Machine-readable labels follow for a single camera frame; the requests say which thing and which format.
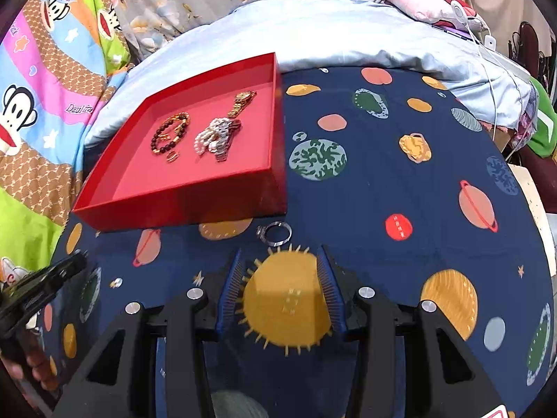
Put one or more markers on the silver blue-dial wristwatch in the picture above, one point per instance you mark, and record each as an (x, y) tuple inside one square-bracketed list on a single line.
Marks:
[(223, 131)]

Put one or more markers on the colourful cartoon monkey blanket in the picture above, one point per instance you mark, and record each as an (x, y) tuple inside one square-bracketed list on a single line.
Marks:
[(61, 61)]

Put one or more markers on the red cardboard tray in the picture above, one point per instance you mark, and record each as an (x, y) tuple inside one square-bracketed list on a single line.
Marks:
[(132, 186)]

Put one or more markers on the person's left hand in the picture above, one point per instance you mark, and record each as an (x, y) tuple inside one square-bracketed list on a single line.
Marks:
[(35, 359)]

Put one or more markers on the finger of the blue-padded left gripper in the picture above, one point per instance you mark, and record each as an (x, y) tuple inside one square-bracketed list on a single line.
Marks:
[(24, 299)]

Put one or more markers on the pink cartoon pillow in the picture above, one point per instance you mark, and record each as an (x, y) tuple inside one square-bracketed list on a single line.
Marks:
[(455, 14)]

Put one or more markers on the light blue pillow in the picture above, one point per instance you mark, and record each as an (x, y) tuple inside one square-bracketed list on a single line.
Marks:
[(306, 34)]

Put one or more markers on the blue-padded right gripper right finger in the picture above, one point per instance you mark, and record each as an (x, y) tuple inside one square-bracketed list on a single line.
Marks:
[(411, 361)]

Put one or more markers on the navy planet-print cloth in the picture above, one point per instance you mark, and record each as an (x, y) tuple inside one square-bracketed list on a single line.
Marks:
[(392, 173)]

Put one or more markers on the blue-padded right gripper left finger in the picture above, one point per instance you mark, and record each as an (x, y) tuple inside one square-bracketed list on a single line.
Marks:
[(117, 376)]

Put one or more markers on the gold hoop earring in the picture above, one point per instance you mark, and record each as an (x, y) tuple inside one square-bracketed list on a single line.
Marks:
[(172, 156)]

